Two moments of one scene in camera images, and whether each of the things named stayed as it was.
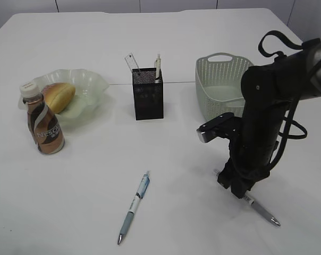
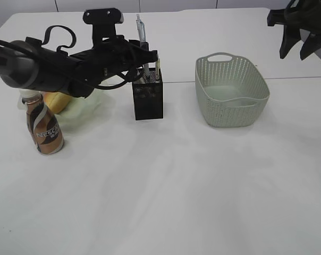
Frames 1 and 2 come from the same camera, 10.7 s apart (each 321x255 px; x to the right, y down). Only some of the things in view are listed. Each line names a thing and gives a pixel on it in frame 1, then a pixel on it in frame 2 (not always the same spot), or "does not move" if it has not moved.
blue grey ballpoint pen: x=142 y=186 -> x=143 y=39
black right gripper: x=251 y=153 -> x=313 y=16
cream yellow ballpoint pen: x=158 y=68 does not move
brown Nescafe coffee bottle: x=47 y=133 does not move
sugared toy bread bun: x=57 y=95 does not move
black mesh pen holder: x=148 y=95 does not move
